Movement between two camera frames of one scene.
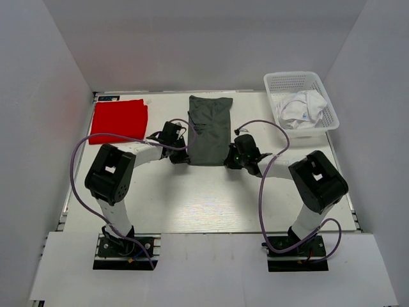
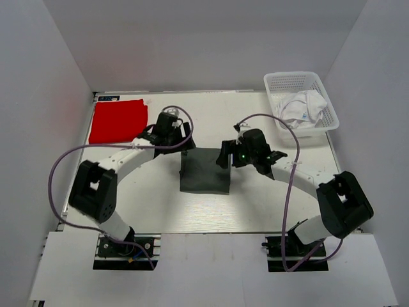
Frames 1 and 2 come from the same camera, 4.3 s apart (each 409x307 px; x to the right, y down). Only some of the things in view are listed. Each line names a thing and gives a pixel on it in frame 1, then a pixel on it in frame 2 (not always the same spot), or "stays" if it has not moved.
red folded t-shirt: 124,118 stays
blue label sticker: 115,98 stays
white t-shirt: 302,109 stays
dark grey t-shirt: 208,130 → 200,173
